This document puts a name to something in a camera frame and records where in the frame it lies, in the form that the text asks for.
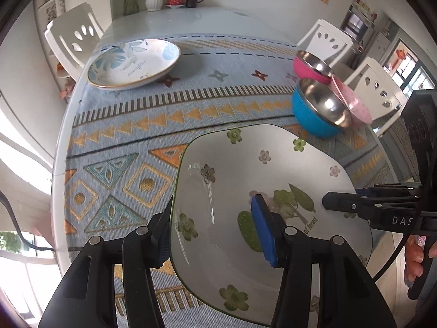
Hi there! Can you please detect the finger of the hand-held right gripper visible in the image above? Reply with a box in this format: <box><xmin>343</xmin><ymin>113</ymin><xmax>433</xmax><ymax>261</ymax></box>
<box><xmin>322</xmin><ymin>191</ymin><xmax>383</xmax><ymax>229</ymax></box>
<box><xmin>355</xmin><ymin>183</ymin><xmax>423</xmax><ymax>199</ymax></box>

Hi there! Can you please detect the dark glass door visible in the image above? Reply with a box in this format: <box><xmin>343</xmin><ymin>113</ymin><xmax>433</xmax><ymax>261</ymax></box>
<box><xmin>343</xmin><ymin>3</ymin><xmax>376</xmax><ymax>43</ymax></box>

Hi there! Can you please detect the red steel bowl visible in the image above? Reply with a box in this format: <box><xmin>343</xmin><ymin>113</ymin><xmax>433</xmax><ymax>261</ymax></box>
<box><xmin>293</xmin><ymin>51</ymin><xmax>333</xmax><ymax>84</ymax></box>

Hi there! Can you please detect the round blue leaf plate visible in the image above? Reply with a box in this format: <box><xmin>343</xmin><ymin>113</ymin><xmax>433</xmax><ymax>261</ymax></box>
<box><xmin>87</xmin><ymin>39</ymin><xmax>181</xmax><ymax>91</ymax></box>

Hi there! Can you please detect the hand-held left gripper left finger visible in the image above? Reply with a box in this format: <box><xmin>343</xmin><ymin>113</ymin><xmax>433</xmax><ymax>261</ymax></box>
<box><xmin>37</xmin><ymin>196</ymin><xmax>175</xmax><ymax>328</ymax></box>

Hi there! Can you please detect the person's right hand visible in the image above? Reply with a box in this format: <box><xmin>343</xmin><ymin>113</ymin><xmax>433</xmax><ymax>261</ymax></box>
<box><xmin>404</xmin><ymin>236</ymin><xmax>437</xmax><ymax>284</ymax></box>

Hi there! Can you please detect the pink plate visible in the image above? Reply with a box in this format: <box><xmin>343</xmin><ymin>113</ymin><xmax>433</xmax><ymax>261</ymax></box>
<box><xmin>330</xmin><ymin>75</ymin><xmax>373</xmax><ymax>125</ymax></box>

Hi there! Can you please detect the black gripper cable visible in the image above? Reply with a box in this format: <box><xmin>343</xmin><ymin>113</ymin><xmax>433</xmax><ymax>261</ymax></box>
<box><xmin>370</xmin><ymin>208</ymin><xmax>427</xmax><ymax>281</ymax></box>
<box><xmin>0</xmin><ymin>189</ymin><xmax>55</xmax><ymax>251</ymax></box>

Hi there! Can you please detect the white dining chair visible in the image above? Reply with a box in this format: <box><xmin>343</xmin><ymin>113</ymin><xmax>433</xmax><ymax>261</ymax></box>
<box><xmin>296</xmin><ymin>19</ymin><xmax>354</xmax><ymax>67</ymax></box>
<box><xmin>343</xmin><ymin>57</ymin><xmax>408</xmax><ymax>137</ymax></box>
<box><xmin>44</xmin><ymin>2</ymin><xmax>105</xmax><ymax>79</ymax></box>

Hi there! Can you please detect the blue steel bowl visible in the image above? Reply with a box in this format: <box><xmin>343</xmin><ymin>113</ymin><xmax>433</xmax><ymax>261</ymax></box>
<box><xmin>291</xmin><ymin>78</ymin><xmax>352</xmax><ymax>139</ymax></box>

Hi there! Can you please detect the white refrigerator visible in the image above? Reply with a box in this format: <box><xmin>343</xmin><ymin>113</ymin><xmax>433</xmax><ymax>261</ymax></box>
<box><xmin>370</xmin><ymin>19</ymin><xmax>400</xmax><ymax>65</ymax></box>

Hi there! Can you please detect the square floral plate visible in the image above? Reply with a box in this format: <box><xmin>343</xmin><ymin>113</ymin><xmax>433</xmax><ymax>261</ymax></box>
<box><xmin>170</xmin><ymin>124</ymin><xmax>373</xmax><ymax>327</ymax></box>

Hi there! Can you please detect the blue patterned table mat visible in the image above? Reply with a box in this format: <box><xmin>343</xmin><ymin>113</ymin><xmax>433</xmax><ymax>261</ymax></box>
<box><xmin>63</xmin><ymin>34</ymin><xmax>403</xmax><ymax>328</ymax></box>

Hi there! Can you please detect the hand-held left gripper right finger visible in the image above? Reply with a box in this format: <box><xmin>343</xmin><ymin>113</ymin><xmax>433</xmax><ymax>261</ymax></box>
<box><xmin>250</xmin><ymin>194</ymin><xmax>398</xmax><ymax>328</ymax></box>

